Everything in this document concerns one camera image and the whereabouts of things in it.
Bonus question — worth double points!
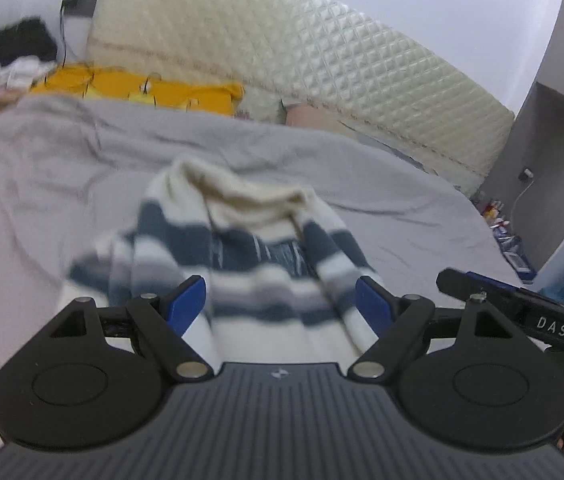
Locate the white blue grey striped sweater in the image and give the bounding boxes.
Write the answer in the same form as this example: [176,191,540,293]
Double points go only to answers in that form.
[58,158,376,367]

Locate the white crumpled clothes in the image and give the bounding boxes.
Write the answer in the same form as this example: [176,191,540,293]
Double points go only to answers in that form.
[0,55,58,99]

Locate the colourful items on nightstand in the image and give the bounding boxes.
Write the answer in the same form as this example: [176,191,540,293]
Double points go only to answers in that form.
[482,200,537,284]

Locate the grey bed cover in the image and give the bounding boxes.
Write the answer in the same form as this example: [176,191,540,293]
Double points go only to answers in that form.
[0,94,538,470]

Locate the pink pillow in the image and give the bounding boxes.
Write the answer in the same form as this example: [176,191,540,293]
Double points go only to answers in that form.
[285,103,357,140]

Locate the yellow cloth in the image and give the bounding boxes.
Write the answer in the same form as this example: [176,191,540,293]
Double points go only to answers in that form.
[29,64,244,116]

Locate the cream quilted headboard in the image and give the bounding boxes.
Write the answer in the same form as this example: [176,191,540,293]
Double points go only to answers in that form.
[86,0,514,194]

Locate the black garment pile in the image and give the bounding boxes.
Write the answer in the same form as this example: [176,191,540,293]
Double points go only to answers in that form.
[0,18,58,66]

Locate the white wall charger with cable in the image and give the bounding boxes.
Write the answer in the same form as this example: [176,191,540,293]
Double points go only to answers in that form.
[509,166,535,226]

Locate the black cable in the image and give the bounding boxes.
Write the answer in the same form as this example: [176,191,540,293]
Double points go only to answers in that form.
[57,6,70,68]

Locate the black wall socket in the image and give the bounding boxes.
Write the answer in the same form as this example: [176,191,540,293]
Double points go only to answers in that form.
[60,0,97,18]

